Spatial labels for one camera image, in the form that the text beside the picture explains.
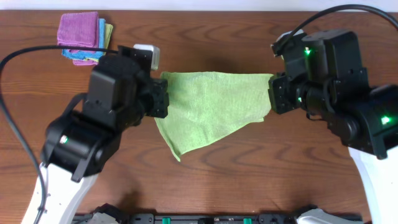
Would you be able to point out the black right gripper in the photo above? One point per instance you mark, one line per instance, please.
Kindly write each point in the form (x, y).
(278, 93)

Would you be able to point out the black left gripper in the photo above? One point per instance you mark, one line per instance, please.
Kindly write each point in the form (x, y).
(159, 98)

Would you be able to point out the green microfiber cloth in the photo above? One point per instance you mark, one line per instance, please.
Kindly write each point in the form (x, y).
(205, 107)

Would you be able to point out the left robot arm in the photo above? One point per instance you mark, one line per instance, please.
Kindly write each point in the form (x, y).
(79, 142)

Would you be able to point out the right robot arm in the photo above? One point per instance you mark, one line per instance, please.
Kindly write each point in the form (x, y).
(367, 125)

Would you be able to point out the folded blue cloth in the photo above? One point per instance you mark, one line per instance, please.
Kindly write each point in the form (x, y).
(83, 54)

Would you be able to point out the folded purple cloth at bottom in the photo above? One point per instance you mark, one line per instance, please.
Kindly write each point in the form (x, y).
(84, 62)

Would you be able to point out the folded yellow-green cloth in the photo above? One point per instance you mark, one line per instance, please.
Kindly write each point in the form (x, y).
(107, 37)

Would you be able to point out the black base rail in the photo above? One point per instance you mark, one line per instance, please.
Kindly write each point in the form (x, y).
(265, 218)

